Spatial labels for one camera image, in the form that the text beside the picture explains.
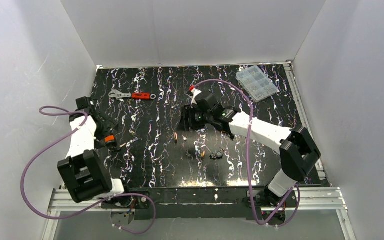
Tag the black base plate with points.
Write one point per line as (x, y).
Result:
(201, 202)

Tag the clear plastic screw box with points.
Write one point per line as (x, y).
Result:
(256, 83)

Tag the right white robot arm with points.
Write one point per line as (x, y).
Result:
(296, 147)

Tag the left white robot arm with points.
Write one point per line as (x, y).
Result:
(82, 170)

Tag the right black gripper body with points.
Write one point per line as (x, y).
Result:
(185, 118)

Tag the red handled adjustable wrench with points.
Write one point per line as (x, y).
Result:
(116, 94)

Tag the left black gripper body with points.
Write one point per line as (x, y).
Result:
(104, 126)

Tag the orange black padlock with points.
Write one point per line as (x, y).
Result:
(112, 144)

